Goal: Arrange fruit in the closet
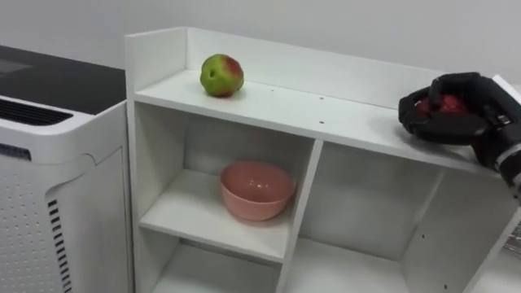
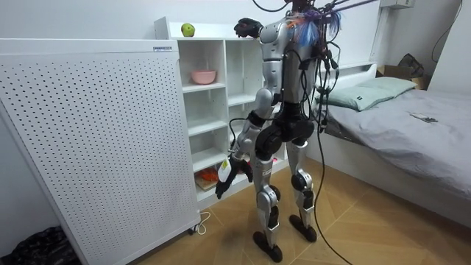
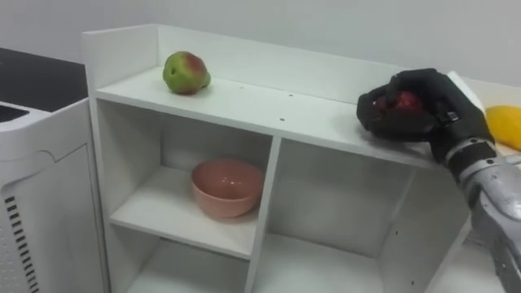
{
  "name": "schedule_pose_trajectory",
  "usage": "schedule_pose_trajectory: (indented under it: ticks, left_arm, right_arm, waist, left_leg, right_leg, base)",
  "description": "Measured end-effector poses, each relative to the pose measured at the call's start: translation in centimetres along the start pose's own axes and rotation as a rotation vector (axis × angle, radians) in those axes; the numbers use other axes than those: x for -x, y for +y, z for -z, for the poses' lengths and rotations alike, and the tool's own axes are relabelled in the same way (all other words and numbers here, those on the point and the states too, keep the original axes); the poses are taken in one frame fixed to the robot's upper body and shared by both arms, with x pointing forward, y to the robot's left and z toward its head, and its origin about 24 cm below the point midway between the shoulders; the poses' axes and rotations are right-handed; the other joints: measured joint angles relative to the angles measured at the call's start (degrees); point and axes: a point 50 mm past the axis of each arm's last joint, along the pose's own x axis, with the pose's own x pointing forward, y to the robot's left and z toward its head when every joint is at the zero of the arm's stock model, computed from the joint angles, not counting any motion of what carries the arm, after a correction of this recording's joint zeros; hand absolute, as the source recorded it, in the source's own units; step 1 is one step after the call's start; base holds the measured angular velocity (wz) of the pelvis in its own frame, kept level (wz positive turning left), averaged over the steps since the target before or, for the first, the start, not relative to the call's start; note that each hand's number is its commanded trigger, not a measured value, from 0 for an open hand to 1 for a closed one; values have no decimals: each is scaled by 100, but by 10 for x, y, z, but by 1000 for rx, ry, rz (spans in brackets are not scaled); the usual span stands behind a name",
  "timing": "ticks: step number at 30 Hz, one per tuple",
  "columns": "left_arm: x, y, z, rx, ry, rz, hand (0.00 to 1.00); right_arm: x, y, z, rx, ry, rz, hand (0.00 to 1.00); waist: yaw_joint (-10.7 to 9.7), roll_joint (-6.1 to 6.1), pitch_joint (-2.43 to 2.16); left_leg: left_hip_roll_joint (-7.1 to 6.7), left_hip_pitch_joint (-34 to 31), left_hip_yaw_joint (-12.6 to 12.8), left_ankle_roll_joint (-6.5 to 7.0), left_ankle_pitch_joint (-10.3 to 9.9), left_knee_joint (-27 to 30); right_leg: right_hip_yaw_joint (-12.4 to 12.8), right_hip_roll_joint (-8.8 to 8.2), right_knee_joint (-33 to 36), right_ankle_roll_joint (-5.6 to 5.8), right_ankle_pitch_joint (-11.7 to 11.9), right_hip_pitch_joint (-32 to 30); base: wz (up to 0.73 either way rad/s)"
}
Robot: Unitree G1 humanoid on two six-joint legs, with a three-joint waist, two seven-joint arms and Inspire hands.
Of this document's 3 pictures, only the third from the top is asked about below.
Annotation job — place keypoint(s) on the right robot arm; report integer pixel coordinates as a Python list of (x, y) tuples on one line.
[(492, 195)]

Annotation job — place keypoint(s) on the green red soft toy pear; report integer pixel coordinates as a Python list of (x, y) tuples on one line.
[(185, 73)]

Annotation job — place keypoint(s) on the white shelf unit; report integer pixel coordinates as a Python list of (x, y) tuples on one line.
[(260, 171)]

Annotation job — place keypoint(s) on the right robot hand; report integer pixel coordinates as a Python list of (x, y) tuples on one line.
[(456, 122)]

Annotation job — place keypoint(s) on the red soft toy fruit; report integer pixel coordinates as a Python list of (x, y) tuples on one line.
[(408, 101)]

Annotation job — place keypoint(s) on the yellow soft toy fruit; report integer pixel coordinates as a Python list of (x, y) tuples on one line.
[(506, 125)]

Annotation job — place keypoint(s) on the pink bowl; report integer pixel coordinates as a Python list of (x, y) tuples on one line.
[(226, 187)]

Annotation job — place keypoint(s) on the white appliance with vents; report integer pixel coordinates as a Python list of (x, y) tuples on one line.
[(45, 195)]

